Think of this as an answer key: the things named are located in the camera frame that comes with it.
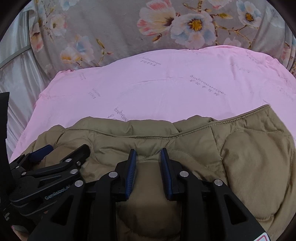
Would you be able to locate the grey floral quilt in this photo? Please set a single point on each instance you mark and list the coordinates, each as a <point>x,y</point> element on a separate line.
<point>111,30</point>

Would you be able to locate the grey metal rod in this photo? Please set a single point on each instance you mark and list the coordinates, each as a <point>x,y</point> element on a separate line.
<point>16,57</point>

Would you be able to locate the pink blanket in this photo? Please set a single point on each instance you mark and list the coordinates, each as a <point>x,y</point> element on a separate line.
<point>161,88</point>

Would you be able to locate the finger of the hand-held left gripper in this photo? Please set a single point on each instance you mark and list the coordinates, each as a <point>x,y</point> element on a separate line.
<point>69,162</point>
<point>41,152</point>

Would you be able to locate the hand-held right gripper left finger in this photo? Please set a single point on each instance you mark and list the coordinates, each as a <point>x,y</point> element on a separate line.
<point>130,176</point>

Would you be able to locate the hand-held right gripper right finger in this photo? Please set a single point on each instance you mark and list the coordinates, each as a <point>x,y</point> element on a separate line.
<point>166,176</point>

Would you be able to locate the white curtain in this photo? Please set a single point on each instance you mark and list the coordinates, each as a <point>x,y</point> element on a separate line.
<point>23,78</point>

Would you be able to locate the olive quilted jacket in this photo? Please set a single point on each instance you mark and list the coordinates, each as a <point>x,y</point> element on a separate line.
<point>249,162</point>

